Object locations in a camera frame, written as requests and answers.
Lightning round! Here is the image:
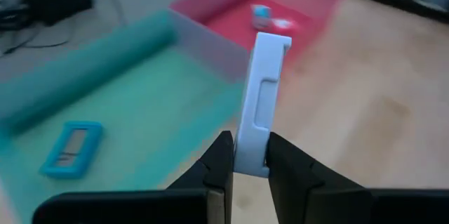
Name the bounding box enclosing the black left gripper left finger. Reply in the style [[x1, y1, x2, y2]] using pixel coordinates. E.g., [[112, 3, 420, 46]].
[[32, 131, 234, 224]]

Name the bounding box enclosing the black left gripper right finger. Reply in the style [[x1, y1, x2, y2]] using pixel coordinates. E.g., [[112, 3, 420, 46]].
[[265, 132, 449, 224]]

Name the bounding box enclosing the small blue white object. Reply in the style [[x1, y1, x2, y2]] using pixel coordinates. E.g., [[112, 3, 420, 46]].
[[250, 4, 274, 31]]

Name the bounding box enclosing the teal translucent plastic bin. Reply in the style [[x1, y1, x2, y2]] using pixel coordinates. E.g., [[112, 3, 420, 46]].
[[0, 8, 252, 224]]

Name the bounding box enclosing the pink translucent plastic bin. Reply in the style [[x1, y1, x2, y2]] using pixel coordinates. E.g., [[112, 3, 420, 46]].
[[170, 0, 348, 77]]

